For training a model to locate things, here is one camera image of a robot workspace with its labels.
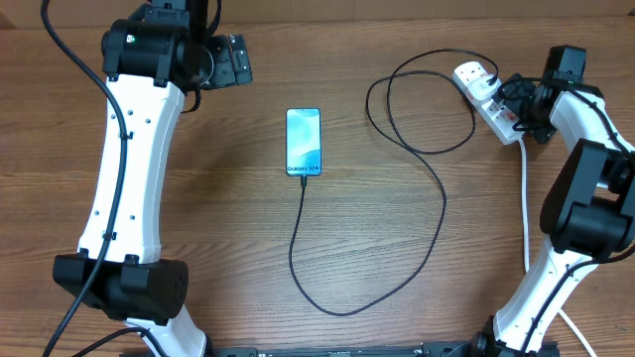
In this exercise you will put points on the blue Galaxy smartphone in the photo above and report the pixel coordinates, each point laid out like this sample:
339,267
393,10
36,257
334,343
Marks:
303,142

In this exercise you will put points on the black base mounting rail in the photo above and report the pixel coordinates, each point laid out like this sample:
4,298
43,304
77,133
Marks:
429,349

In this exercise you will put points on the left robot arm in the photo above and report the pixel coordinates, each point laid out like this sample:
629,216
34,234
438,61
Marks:
165,51

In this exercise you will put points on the white power strip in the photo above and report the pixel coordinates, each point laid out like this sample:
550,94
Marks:
498,117

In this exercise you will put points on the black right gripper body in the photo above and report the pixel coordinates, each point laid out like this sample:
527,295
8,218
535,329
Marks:
532,120

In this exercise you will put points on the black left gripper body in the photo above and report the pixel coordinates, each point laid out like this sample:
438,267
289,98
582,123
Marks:
228,67

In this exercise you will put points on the white charger plug adapter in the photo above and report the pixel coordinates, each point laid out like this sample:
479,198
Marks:
483,88

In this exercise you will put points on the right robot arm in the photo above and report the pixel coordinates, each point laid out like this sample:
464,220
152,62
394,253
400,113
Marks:
587,216

